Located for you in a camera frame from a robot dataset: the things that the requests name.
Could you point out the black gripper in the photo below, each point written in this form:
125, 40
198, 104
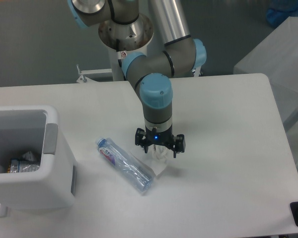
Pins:
144, 139

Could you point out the white wrapper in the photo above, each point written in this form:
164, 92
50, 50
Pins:
155, 159

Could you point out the clear plastic water bottle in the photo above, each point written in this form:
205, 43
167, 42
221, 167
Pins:
129, 167

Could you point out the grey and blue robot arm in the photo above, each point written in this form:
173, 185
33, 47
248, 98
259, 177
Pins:
149, 76

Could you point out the white trash can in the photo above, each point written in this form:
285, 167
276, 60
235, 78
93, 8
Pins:
33, 133

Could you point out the blue object on floor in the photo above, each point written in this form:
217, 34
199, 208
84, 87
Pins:
279, 10

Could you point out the white pedestal base frame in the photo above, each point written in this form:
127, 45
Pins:
106, 75

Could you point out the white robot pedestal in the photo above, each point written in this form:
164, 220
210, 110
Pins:
121, 40

